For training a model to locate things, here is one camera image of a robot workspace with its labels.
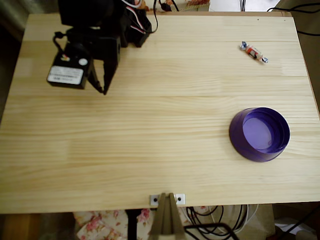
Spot white candy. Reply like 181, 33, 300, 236
239, 40, 270, 65

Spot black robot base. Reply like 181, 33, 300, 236
121, 7, 153, 49

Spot purple bowl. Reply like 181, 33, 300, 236
228, 106, 291, 164

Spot black plug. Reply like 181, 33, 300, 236
158, 1, 173, 12

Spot floral fabric with trim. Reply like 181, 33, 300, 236
143, 0, 211, 12

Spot floral cloth with red flowers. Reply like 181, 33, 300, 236
73, 206, 191, 240

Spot white red servo wires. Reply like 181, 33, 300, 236
122, 0, 148, 35

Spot black webcam cable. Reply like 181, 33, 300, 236
51, 0, 159, 54

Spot silver metal bracket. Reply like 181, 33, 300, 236
149, 193, 186, 206

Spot black cable bundle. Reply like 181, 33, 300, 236
186, 205, 226, 227

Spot long black cable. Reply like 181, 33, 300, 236
266, 2, 320, 13

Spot white cable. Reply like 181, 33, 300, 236
224, 204, 260, 234

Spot short black cable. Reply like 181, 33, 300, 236
297, 29, 320, 37

